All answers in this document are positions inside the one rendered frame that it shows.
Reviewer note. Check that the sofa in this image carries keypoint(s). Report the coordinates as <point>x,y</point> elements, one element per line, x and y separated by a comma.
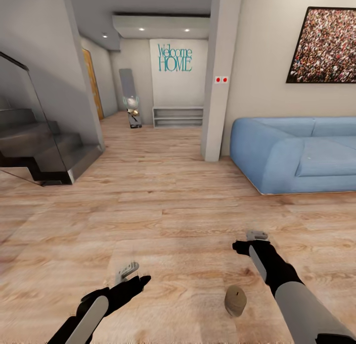
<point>296,155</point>

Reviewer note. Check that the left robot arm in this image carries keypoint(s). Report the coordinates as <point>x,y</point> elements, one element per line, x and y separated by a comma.
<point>98,304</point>

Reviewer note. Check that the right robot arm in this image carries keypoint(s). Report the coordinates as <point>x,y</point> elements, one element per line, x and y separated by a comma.
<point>308,320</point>

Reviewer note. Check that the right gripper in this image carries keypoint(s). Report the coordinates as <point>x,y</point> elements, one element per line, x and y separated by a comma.
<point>241,247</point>

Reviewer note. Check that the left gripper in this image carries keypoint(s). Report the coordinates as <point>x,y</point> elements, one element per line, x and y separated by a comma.
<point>132,287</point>

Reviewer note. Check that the pillar candle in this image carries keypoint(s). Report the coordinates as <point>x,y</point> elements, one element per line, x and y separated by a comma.
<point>235,301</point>

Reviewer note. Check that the standing mirror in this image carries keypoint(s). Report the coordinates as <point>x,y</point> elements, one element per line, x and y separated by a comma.
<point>130,97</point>

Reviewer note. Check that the door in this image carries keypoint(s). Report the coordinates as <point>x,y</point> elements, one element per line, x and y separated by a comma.
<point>93,83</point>

